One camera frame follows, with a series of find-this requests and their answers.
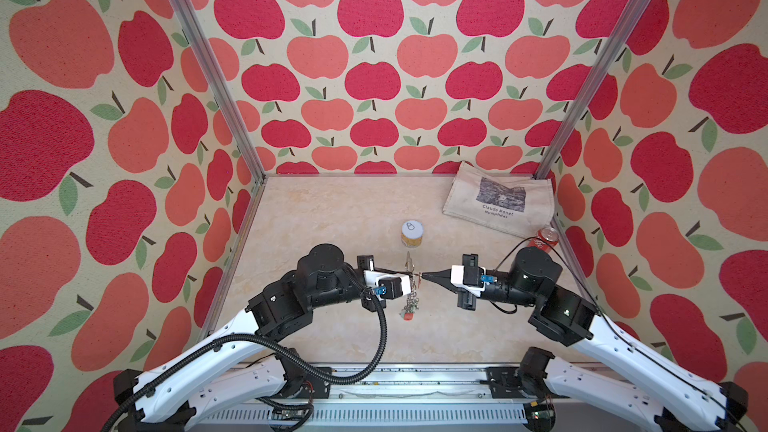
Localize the metal car-shaped key holder plate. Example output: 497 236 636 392
400 252 420 321

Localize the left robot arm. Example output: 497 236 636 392
102 243 412 431

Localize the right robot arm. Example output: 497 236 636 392
422 246 749 431

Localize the small round tin can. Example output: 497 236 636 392
401 220 425 248

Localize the red soda can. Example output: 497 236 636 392
529 225 559 253

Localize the beige canvas tote bag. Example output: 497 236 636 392
443 163 555 238

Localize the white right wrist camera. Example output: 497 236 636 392
451 265 497 298

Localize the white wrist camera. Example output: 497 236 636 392
363 270 409 300
451 265 497 298

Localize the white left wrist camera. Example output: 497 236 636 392
363 270 409 300

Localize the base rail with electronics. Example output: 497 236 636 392
227 362 577 432

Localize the aluminium corner post left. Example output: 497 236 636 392
169 0 266 187

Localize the aluminium corner post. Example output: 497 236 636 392
533 0 682 180
169 0 266 187

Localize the aluminium corner post right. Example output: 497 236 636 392
533 0 682 180

